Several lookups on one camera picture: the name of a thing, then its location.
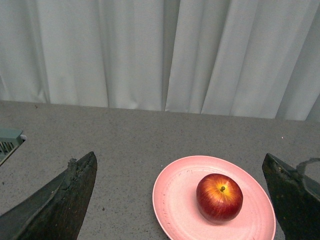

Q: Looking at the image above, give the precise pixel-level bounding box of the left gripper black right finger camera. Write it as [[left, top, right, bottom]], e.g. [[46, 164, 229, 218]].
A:
[[262, 153, 320, 240]]

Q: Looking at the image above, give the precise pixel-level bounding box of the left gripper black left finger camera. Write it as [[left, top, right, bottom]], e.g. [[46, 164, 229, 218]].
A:
[[0, 151, 98, 240]]

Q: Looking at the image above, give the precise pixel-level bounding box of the red yellow apple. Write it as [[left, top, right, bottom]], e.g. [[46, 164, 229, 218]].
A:
[[195, 173, 244, 224]]

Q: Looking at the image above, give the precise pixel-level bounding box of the pink plate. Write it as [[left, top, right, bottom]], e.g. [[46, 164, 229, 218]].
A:
[[152, 155, 276, 240]]

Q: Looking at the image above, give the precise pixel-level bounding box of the grey green rack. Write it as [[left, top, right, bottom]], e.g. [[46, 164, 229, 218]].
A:
[[0, 127, 27, 166]]

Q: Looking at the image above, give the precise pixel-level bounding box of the white curtain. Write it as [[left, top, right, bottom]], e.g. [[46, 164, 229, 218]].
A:
[[0, 0, 320, 121]]

